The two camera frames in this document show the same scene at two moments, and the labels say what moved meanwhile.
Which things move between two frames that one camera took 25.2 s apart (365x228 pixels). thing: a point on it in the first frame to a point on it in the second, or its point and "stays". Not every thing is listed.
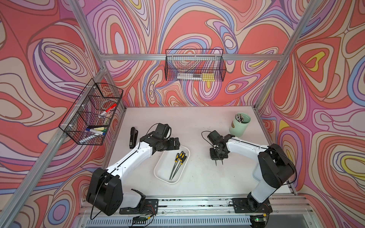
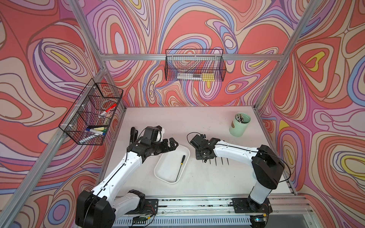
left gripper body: [168, 144] stays
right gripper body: [216, 154] to [200, 156]
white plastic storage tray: [164, 165] stays
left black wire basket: [90, 117] stays
